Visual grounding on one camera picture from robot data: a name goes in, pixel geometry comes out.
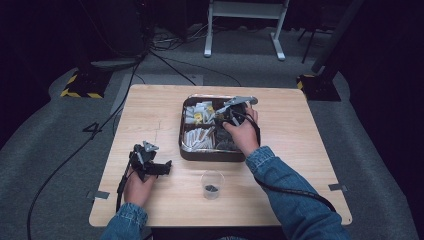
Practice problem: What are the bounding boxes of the thin black floor cable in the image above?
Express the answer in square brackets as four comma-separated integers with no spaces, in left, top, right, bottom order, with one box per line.
[149,49,243,88]

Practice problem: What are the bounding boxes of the long black floor cable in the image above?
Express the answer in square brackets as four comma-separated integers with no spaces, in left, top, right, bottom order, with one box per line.
[27,49,151,240]

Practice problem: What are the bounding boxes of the pile of dark packets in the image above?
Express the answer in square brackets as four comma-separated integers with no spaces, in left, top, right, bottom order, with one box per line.
[214,127,240,152]

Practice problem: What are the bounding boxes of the grey tape strip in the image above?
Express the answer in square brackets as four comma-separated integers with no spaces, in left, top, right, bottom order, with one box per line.
[87,190,111,200]
[328,183,349,193]

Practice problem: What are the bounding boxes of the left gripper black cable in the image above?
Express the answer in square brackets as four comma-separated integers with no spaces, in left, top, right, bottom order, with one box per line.
[115,159,135,213]

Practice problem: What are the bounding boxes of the black tripod leg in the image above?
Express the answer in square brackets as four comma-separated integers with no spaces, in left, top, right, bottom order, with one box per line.
[297,27,318,65]

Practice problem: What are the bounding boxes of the person's left hand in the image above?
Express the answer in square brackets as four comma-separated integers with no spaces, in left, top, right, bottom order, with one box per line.
[123,169,158,208]

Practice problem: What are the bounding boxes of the bundle of floor cables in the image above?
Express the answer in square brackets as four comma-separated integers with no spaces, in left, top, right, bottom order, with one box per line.
[148,23,209,53]

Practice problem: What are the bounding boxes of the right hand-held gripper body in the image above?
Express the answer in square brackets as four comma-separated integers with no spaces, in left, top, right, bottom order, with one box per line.
[217,95,260,128]

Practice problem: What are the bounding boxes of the dark square divided tray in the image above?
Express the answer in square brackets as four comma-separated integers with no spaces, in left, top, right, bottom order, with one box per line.
[178,93,255,163]

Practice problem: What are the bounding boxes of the pile of white stick sachets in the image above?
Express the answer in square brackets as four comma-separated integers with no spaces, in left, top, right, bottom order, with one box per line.
[182,126,216,152]

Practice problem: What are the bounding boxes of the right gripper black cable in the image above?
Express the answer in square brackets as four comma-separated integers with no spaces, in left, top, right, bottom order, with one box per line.
[232,111,338,213]

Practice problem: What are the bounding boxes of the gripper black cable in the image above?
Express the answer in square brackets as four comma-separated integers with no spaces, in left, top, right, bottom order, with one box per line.
[232,111,338,213]
[115,159,135,213]

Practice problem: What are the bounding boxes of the person's right hand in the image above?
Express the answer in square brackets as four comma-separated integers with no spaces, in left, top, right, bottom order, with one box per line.
[222,105,261,158]

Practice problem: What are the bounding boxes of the black yellow striped base plate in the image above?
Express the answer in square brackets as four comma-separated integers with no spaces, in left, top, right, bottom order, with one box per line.
[296,73,342,102]
[60,67,113,100]

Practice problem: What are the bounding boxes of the white metal stand frame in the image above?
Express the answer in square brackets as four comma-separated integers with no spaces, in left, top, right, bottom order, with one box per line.
[203,0,290,62]

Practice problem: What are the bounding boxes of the clear plastic cup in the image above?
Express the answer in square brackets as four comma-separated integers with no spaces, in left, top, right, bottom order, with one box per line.
[200,169,225,201]

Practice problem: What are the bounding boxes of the dark slanted post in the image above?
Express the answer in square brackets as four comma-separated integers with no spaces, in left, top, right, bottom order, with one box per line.
[311,0,365,75]

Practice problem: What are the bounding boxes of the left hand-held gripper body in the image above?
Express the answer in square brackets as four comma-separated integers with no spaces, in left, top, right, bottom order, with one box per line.
[129,140,160,183]

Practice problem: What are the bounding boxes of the pile of white yellow packets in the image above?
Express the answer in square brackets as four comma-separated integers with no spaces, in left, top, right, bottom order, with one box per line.
[183,100,216,125]

